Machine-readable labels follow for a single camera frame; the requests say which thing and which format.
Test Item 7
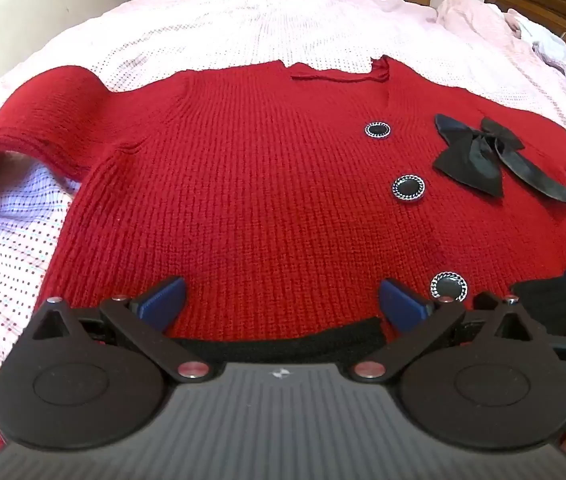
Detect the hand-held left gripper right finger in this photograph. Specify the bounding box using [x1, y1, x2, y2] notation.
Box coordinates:
[353, 278, 556, 382]

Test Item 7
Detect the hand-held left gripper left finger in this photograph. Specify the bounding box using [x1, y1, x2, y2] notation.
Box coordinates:
[30, 276, 211, 382]

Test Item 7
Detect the red knit cardigan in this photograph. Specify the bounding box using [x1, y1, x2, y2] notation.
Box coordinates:
[0, 56, 566, 361]

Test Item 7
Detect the pale blue cloth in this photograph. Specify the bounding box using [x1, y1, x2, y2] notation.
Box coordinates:
[510, 10, 566, 63]

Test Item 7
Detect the pink checked bed sheet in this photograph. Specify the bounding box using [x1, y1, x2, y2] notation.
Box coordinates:
[0, 0, 566, 480]

